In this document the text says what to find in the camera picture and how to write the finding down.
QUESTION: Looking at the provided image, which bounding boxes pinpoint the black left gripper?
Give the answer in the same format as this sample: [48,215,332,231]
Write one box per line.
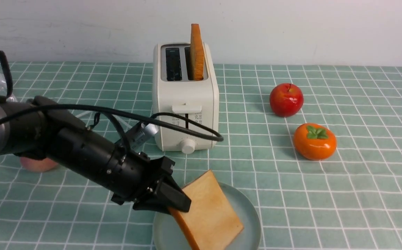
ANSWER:
[111,152,191,213]

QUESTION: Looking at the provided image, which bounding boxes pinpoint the toast slice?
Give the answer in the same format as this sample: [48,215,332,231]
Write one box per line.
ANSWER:
[169,170,244,250]
[190,24,205,81]

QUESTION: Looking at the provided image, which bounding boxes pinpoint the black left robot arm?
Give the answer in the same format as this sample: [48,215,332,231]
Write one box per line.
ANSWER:
[0,95,191,214]

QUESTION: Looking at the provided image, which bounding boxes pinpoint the grey-green round plate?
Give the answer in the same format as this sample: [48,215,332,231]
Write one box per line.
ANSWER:
[152,182,262,250]

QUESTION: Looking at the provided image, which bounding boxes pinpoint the white two-slot toaster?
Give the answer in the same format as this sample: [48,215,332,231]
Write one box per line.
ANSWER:
[152,43,219,155]

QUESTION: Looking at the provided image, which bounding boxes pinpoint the orange persimmon with green leaf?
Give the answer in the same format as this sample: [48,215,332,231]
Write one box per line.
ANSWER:
[293,123,337,160]

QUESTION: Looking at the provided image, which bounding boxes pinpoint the pink peach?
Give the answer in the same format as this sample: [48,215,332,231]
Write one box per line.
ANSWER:
[19,158,59,173]

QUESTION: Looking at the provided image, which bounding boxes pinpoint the red apple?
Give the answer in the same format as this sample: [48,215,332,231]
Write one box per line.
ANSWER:
[269,83,304,117]

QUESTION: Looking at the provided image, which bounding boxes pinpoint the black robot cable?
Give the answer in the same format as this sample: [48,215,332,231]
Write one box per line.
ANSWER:
[0,50,224,153]

